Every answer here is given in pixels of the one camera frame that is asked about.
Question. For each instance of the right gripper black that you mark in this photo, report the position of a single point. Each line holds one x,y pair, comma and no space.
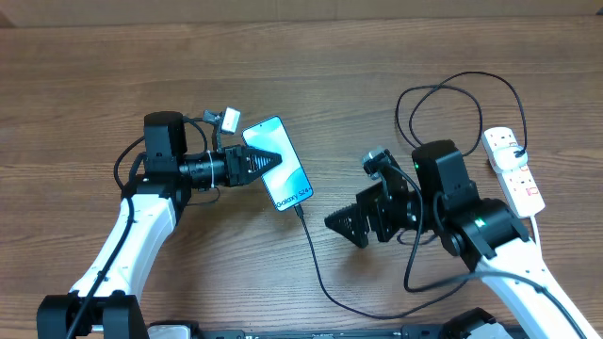
370,200

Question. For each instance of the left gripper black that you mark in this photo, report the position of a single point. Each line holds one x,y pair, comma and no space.
236,160

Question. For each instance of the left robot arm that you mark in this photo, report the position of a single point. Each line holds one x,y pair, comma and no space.
107,297

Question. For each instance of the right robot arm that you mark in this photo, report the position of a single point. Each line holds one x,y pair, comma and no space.
491,240

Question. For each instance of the white USB charger plug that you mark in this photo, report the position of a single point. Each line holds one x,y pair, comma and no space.
510,158

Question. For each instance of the white power strip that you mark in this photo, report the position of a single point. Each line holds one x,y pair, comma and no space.
518,185

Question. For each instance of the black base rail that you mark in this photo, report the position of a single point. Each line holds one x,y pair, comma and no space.
472,324

